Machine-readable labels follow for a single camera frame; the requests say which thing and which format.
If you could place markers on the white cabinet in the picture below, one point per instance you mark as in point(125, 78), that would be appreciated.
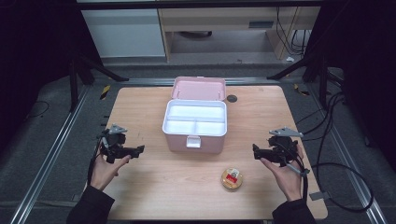
point(124, 32)

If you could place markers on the white paper scrap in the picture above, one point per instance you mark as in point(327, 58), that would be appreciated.
point(289, 59)

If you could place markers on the wooden desk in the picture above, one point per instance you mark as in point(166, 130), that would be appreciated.
point(218, 18)

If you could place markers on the pink storage box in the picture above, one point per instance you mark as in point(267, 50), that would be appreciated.
point(199, 88)

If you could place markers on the yellow black tape strip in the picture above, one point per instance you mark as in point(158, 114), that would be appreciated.
point(105, 92)
point(301, 90)

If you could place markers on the person's right hand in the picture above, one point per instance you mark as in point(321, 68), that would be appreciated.
point(288, 180)

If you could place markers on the round yellow tin red label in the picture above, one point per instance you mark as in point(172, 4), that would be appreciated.
point(231, 179)

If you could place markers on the white divided tray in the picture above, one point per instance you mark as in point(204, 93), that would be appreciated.
point(196, 112)

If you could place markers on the person's left hand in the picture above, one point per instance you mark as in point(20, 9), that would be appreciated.
point(104, 172)

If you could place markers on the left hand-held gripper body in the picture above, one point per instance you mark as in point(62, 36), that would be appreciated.
point(114, 146)

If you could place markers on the black metal stand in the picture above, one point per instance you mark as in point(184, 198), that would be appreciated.
point(322, 81)
point(73, 84)

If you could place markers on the aluminium floor rail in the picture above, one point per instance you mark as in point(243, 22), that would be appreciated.
point(149, 81)
point(49, 155)
point(351, 174)

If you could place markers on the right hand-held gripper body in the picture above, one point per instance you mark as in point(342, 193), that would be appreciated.
point(281, 149)

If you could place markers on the black round table grommet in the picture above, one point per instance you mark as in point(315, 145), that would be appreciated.
point(232, 98)

